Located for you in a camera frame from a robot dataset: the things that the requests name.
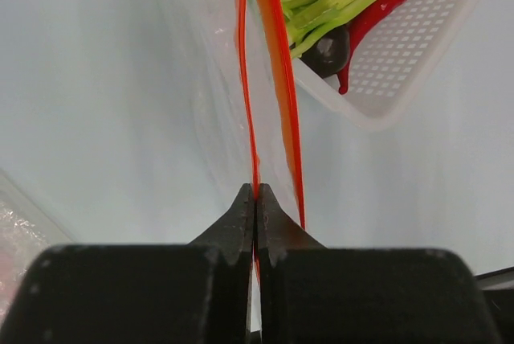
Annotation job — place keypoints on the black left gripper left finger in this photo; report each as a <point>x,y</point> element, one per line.
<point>198,292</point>

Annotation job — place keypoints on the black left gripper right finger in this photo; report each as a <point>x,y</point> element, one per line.
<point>314,294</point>

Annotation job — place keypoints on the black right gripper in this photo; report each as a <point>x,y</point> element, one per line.
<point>497,288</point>

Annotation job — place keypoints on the clear red-zipper zip bag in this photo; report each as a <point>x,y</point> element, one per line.
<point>232,59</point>

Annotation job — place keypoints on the clear pink-dotted zip bag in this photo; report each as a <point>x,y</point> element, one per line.
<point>26,230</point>

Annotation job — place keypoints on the white perforated plastic basket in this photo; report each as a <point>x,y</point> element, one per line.
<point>391,63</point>

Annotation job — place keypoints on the red toy chili pepper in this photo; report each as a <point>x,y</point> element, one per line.
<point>360,27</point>

